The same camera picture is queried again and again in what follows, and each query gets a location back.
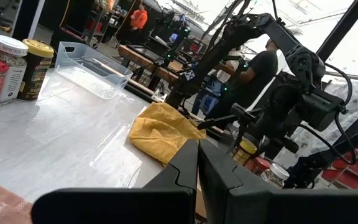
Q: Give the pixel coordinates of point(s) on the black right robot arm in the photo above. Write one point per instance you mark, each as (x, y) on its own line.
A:
(278, 31)

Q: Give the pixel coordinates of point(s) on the wooden workbench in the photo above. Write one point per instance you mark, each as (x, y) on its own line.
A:
(141, 60)

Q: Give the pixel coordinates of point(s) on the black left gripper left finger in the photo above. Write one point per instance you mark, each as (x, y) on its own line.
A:
(154, 205)

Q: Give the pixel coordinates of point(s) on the white round lid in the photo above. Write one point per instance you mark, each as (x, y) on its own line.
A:
(275, 175)

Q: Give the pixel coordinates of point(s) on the white lid spice jar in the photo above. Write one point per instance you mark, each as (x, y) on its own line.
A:
(12, 77)

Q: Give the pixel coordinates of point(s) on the yellow lid spice jar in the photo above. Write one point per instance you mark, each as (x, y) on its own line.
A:
(34, 74)
(244, 152)

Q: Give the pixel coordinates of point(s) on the mustard yellow cloth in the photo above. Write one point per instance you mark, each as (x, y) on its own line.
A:
(160, 130)

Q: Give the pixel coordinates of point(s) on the person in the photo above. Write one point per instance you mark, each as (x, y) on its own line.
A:
(139, 18)
(259, 71)

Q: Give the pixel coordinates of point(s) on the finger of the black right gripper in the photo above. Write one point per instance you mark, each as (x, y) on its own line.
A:
(219, 119)

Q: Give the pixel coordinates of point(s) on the black white-edged pillar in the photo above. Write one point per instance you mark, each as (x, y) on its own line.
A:
(23, 18)

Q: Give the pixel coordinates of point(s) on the background robot station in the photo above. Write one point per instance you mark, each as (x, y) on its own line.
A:
(169, 34)

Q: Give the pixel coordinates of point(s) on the narrow clear plastic bin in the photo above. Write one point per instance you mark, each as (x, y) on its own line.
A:
(89, 74)

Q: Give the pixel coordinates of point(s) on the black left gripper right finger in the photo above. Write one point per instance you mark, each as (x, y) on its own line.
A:
(259, 208)

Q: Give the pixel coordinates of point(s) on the clear plastic table sheet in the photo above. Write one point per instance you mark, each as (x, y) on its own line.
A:
(57, 140)

